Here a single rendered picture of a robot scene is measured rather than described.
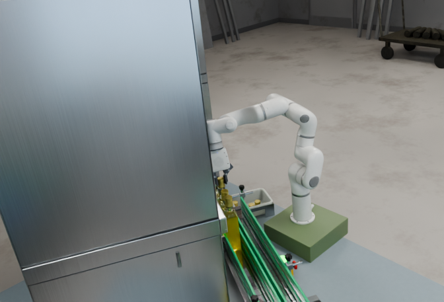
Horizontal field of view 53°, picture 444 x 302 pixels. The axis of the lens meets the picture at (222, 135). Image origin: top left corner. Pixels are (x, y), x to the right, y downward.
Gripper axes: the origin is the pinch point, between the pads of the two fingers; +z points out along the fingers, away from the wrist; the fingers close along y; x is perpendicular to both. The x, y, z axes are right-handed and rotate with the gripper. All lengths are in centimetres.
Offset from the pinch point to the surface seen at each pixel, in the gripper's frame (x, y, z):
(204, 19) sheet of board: 767, 174, -153
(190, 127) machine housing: -71, -19, -36
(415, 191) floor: 135, 196, 86
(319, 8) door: 802, 462, -140
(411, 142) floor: 213, 253, 64
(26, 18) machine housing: -80, -54, -71
